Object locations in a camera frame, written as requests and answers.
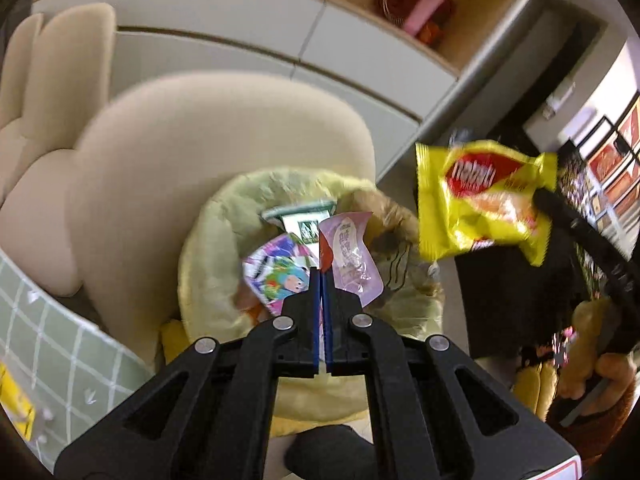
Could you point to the red framed wall picture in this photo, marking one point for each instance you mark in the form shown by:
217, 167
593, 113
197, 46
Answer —
631, 127
607, 155

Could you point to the colourful cartoon packet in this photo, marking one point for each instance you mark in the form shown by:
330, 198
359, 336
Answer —
275, 275

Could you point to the brown crumpled bag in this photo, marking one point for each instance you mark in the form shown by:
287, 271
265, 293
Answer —
385, 220

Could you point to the person's right hand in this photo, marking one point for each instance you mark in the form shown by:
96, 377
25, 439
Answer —
614, 372

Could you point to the green grid tablecloth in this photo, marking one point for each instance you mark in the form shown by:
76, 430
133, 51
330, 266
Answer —
60, 350

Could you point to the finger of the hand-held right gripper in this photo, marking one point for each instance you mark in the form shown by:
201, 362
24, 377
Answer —
575, 225

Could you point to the green white milk carton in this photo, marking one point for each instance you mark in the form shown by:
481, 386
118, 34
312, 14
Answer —
300, 225

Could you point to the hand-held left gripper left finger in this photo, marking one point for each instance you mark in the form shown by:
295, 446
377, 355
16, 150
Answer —
300, 345

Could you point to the lavender plastic wrapper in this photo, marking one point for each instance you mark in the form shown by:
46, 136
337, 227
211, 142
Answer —
350, 255

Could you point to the pink gift box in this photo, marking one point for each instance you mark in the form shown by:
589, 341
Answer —
424, 10

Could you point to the white wall intercom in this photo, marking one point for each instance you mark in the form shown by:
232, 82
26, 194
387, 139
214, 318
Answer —
557, 100

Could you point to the small red cup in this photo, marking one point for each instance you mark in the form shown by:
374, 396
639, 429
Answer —
429, 36

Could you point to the yellow-green bin liner bag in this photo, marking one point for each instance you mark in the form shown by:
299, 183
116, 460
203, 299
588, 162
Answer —
225, 220

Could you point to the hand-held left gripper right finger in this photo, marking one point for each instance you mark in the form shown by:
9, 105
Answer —
345, 345

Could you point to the dark fuzzy clothing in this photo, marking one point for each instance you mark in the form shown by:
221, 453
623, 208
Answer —
325, 452

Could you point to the beige chair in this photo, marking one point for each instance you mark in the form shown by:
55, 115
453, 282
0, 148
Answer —
20, 60
175, 150
75, 60

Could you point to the yellow snack packet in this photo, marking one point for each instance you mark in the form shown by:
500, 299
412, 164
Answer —
475, 225

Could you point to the wooden shelf cabinet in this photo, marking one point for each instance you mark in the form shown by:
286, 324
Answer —
225, 10

